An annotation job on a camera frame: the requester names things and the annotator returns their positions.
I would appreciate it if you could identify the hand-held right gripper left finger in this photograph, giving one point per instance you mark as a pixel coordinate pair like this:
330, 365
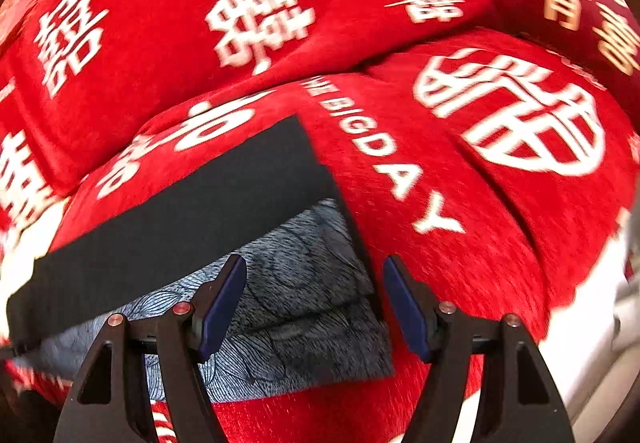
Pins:
225, 303

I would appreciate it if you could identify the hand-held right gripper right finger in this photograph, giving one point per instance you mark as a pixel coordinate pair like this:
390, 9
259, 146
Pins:
406, 308

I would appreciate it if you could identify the black pants with grey lining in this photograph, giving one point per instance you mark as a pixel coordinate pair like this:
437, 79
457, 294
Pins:
200, 203

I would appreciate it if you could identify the red printed blanket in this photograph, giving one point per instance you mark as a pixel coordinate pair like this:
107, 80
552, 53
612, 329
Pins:
450, 273

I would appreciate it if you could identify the white bed base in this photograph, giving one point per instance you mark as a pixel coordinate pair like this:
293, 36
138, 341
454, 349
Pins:
585, 338

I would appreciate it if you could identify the large red printed pillow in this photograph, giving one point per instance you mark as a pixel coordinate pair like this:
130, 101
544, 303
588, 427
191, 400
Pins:
165, 63

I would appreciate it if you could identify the small red printed pillow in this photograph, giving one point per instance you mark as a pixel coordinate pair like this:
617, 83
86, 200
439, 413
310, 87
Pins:
565, 38

